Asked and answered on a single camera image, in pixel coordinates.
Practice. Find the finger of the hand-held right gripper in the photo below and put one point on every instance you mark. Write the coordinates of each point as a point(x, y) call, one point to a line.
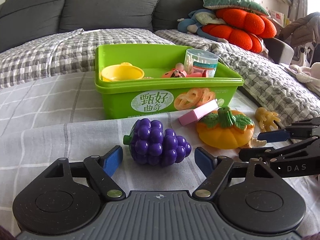
point(272, 136)
point(287, 151)

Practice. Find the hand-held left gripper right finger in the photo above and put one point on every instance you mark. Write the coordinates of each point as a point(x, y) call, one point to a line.
point(203, 161)

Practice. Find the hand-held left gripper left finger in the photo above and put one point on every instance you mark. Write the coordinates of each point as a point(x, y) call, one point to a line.
point(112, 161)

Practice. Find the amber toy octopus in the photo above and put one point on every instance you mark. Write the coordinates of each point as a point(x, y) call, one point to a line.
point(262, 115)

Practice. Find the purple toy grapes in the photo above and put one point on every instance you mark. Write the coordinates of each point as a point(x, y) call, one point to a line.
point(150, 140)

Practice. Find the green plastic box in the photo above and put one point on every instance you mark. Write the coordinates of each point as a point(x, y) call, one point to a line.
point(120, 100)

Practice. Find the yellow toy pot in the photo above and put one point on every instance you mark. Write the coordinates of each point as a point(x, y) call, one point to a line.
point(120, 73)

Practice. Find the pink toy pig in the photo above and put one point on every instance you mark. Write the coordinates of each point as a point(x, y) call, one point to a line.
point(167, 75)

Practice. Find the clear cotton swab container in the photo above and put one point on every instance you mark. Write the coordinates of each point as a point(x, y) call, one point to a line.
point(200, 60)

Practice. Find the tan toy starfish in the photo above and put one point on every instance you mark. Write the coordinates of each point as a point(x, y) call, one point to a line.
point(257, 142)

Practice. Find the orange toy pumpkin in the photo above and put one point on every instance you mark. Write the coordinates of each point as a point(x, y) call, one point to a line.
point(220, 135)

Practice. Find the pink eraser block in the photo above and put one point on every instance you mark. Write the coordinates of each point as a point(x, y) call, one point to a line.
point(195, 115)

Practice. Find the grey white patterned quilt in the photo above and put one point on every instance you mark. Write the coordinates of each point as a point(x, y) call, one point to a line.
point(262, 80)

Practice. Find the grey grid-pattern cloth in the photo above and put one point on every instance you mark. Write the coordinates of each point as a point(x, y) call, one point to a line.
point(50, 130)

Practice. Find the cream plush toy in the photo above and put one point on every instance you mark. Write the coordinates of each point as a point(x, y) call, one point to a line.
point(310, 72)

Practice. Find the white plastic object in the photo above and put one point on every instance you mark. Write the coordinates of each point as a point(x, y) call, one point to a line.
point(303, 51)

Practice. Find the brown jacket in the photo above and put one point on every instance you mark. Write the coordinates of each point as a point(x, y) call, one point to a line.
point(305, 27)

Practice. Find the orange pumpkin cushion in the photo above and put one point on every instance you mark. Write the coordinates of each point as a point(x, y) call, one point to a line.
point(245, 20)

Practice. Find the white strip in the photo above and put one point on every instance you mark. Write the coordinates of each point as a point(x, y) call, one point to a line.
point(90, 31)

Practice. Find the blue monkey plush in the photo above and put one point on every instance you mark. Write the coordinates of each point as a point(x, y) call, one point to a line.
point(190, 23)

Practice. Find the green snowflake pillow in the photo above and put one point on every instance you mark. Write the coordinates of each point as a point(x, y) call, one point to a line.
point(225, 1)

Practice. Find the dark grey sofa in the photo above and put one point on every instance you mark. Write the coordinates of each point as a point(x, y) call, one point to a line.
point(105, 5)

